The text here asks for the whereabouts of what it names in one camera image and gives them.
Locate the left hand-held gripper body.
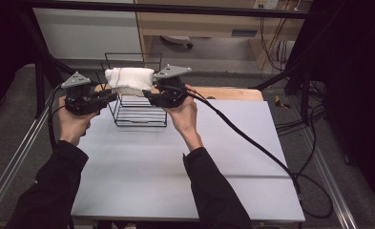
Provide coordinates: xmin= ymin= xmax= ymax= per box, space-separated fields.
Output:
xmin=60 ymin=71 xmax=109 ymax=116

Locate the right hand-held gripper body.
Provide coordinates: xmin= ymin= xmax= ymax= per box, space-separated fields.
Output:
xmin=153 ymin=64 xmax=193 ymax=109

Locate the white towel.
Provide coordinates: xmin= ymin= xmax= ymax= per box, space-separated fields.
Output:
xmin=104 ymin=67 xmax=156 ymax=97

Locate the black wire rack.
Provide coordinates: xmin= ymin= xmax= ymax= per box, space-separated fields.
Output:
xmin=95 ymin=52 xmax=169 ymax=128

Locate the person's left hand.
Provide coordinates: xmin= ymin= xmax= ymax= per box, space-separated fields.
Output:
xmin=57 ymin=95 xmax=99 ymax=147

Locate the person's right hand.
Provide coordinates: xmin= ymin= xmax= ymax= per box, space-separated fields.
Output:
xmin=162 ymin=84 xmax=205 ymax=153

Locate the black metal stand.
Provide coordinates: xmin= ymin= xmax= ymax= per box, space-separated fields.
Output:
xmin=254 ymin=61 xmax=315 ymax=123
xmin=16 ymin=8 xmax=79 ymax=119

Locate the white chair base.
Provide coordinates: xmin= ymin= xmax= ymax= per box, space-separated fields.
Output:
xmin=160 ymin=34 xmax=195 ymax=50

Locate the light wooden board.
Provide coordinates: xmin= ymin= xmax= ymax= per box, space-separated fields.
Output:
xmin=94 ymin=83 xmax=264 ymax=103

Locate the white cabinet panel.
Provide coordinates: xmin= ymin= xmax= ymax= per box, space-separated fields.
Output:
xmin=32 ymin=8 xmax=144 ymax=60

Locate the wooden desk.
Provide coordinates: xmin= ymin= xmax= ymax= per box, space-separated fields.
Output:
xmin=136 ymin=0 xmax=314 ymax=71

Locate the black curtain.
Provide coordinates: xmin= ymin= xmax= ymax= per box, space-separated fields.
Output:
xmin=0 ymin=0 xmax=41 ymax=120
xmin=284 ymin=0 xmax=375 ymax=209

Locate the yellow and black tool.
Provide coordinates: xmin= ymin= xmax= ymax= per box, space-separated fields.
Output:
xmin=274 ymin=94 xmax=292 ymax=110

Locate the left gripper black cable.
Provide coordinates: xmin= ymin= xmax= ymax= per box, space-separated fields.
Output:
xmin=47 ymin=83 xmax=67 ymax=151

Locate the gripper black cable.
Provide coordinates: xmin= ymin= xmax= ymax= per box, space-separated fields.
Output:
xmin=157 ymin=84 xmax=334 ymax=219
xmin=47 ymin=83 xmax=67 ymax=151

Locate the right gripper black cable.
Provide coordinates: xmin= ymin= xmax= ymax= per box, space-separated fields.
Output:
xmin=157 ymin=84 xmax=334 ymax=219

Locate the black frame bar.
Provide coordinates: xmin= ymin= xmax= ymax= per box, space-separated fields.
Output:
xmin=24 ymin=0 xmax=324 ymax=20

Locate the aluminium rail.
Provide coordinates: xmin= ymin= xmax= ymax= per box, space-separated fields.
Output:
xmin=302 ymin=125 xmax=359 ymax=229
xmin=0 ymin=106 xmax=51 ymax=219

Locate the hanging cables bundle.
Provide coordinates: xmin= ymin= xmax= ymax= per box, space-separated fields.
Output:
xmin=259 ymin=16 xmax=293 ymax=73

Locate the white wall socket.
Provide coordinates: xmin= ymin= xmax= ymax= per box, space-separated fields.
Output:
xmin=253 ymin=0 xmax=281 ymax=10

